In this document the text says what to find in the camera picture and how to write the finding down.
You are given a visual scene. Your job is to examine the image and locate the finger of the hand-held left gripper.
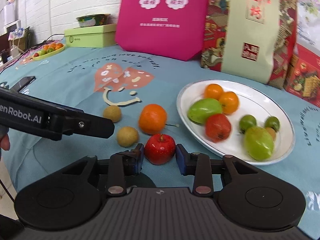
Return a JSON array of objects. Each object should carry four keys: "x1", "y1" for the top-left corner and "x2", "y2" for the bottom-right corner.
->
[
  {"x1": 46, "y1": 112, "x2": 115, "y2": 141},
  {"x1": 58, "y1": 106, "x2": 85, "y2": 114}
]

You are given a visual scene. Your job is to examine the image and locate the red and green gift bag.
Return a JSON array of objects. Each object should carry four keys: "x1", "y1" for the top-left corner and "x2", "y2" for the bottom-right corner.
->
[{"x1": 200, "y1": 0, "x2": 298, "y2": 90}]

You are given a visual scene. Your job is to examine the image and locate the person's left hand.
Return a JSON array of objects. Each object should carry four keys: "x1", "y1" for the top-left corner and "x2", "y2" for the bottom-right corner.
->
[{"x1": 0, "y1": 126, "x2": 11, "y2": 151}]

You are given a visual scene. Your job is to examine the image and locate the teal printed tablecloth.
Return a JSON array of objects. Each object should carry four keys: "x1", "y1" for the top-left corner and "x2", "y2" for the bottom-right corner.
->
[{"x1": 0, "y1": 42, "x2": 320, "y2": 238}]

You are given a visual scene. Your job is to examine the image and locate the orange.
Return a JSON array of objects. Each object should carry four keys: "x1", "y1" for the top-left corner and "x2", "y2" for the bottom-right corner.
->
[
  {"x1": 138, "y1": 104, "x2": 167, "y2": 135},
  {"x1": 218, "y1": 91, "x2": 240, "y2": 115},
  {"x1": 204, "y1": 83, "x2": 225, "y2": 100}
]

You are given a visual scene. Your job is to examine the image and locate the black phone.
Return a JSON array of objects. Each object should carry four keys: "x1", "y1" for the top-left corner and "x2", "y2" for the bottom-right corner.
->
[{"x1": 11, "y1": 76, "x2": 36, "y2": 93}]

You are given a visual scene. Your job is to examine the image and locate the red cracker box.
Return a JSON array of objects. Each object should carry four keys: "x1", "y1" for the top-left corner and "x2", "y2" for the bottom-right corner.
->
[{"x1": 284, "y1": 42, "x2": 320, "y2": 103}]

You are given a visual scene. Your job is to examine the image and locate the black cable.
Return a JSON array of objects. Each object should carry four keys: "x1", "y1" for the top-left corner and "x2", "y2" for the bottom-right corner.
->
[{"x1": 22, "y1": 33, "x2": 66, "y2": 52}]

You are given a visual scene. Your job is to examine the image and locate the small green tomato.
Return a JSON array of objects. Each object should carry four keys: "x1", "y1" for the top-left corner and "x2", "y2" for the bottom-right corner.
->
[
  {"x1": 239, "y1": 114, "x2": 257, "y2": 133},
  {"x1": 264, "y1": 116, "x2": 280, "y2": 132}
]

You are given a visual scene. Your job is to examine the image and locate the white plate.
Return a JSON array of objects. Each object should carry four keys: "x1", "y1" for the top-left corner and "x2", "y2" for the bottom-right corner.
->
[{"x1": 176, "y1": 79, "x2": 295, "y2": 166}]

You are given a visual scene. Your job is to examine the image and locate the yellow-green tray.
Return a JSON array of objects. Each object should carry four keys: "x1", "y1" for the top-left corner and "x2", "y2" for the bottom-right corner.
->
[{"x1": 32, "y1": 44, "x2": 66, "y2": 61}]

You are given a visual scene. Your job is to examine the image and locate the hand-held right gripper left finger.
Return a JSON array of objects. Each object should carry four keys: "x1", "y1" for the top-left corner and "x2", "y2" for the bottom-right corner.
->
[{"x1": 60, "y1": 144, "x2": 145, "y2": 197}]

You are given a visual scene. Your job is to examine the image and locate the white floral paper bag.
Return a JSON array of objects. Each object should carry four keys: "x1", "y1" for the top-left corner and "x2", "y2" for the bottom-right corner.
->
[{"x1": 296, "y1": 0, "x2": 320, "y2": 46}]

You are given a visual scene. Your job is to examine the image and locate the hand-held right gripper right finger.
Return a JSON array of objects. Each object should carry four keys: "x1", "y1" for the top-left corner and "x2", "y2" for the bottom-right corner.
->
[{"x1": 175, "y1": 144, "x2": 259, "y2": 197}]

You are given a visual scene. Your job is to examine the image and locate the small red apple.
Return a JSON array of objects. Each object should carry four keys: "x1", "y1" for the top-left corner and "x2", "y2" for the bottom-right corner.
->
[{"x1": 144, "y1": 134, "x2": 176, "y2": 165}]

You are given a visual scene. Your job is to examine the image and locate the green patterned bowl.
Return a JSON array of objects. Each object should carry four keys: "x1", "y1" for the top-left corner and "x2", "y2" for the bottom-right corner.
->
[{"x1": 76, "y1": 14, "x2": 110, "y2": 28}]

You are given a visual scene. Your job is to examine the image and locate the magenta tote bag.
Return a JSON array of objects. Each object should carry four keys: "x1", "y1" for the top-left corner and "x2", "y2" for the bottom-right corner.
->
[{"x1": 115, "y1": 0, "x2": 209, "y2": 62}]

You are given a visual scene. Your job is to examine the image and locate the large red tomato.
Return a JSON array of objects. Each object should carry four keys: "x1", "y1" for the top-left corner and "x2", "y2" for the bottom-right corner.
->
[{"x1": 205, "y1": 113, "x2": 232, "y2": 143}]

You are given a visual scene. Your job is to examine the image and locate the light green box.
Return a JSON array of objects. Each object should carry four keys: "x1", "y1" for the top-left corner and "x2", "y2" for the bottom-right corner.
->
[{"x1": 64, "y1": 24, "x2": 117, "y2": 48}]

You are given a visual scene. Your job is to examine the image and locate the large green mango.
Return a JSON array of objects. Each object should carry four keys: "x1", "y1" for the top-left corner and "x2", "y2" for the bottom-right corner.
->
[
  {"x1": 244, "y1": 126, "x2": 275, "y2": 162},
  {"x1": 188, "y1": 98, "x2": 223, "y2": 125}
]

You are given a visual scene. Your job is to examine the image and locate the small white screen device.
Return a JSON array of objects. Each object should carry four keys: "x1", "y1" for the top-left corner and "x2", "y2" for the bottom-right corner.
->
[{"x1": 4, "y1": 21, "x2": 22, "y2": 33}]

